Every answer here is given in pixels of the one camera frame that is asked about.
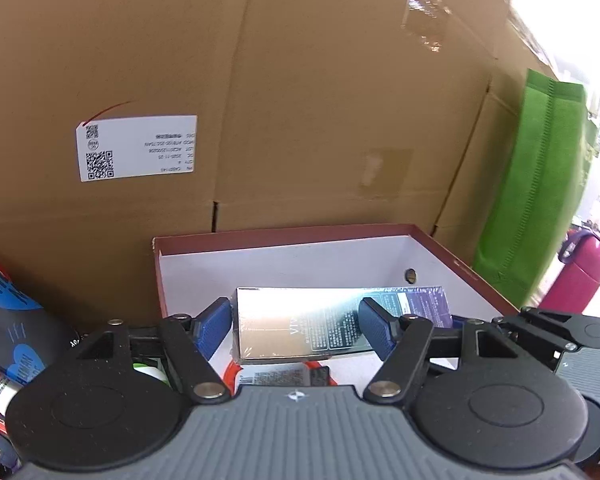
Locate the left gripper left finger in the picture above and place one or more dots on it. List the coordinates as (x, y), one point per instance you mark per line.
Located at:
(181, 345)

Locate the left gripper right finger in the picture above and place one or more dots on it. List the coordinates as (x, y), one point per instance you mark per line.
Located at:
(405, 346)

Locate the silver purple cosmetic box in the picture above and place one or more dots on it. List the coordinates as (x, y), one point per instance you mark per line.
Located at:
(279, 324)

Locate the green white round item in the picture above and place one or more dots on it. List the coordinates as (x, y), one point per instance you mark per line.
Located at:
(152, 371)

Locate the dark red open box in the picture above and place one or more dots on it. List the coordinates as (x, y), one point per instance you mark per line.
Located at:
(193, 270)

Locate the pink water bottle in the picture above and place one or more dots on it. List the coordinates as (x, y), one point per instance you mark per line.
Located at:
(579, 280)

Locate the red white snack packet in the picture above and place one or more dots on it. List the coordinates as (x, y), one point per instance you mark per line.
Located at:
(294, 374)

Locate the blue black printed package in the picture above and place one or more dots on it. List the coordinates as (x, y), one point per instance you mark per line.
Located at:
(30, 337)

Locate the green fabric tote bag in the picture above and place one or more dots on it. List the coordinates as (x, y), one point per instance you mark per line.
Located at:
(540, 190)

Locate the white barcode shipping label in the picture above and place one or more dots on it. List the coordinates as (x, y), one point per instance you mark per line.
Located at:
(119, 148)

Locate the large brown cardboard box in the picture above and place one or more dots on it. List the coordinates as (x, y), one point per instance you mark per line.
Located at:
(309, 113)

